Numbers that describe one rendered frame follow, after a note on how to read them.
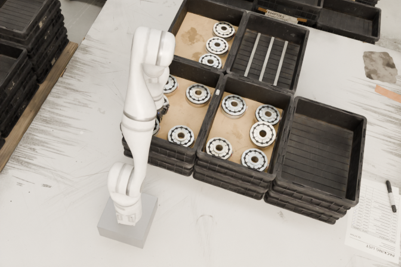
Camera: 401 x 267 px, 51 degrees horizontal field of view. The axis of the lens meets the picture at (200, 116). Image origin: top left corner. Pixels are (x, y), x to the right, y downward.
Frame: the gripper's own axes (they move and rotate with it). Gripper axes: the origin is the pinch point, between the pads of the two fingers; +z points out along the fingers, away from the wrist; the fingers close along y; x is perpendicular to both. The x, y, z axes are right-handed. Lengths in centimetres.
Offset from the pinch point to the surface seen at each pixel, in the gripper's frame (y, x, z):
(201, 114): 19.8, -5.9, 2.5
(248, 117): 35.4, -17.6, 2.5
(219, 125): 22.9, -14.3, 2.5
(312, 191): 30, -58, -7
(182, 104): 15.6, 2.3, 2.5
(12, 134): -48, 72, 71
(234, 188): 15.0, -36.9, 12.2
